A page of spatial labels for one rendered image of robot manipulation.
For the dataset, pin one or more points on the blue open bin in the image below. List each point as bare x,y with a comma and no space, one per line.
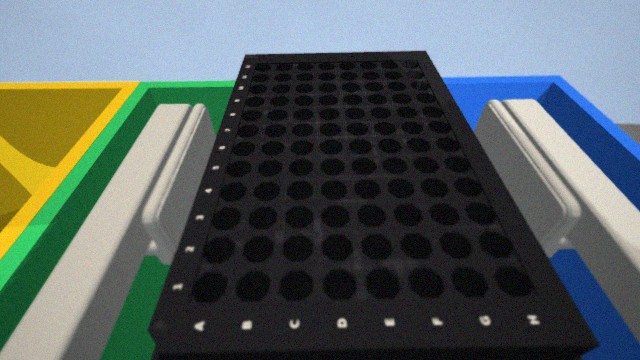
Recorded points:
615,153

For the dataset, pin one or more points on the green open-top bin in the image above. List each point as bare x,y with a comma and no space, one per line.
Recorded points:
26,266

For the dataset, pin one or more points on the black well plate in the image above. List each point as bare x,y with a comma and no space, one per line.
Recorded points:
375,145

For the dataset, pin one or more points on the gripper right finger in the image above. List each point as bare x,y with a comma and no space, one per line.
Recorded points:
566,200

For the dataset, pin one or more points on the yellow open-top bin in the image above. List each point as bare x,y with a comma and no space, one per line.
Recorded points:
43,125

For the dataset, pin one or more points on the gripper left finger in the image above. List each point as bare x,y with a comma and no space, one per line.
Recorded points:
142,212

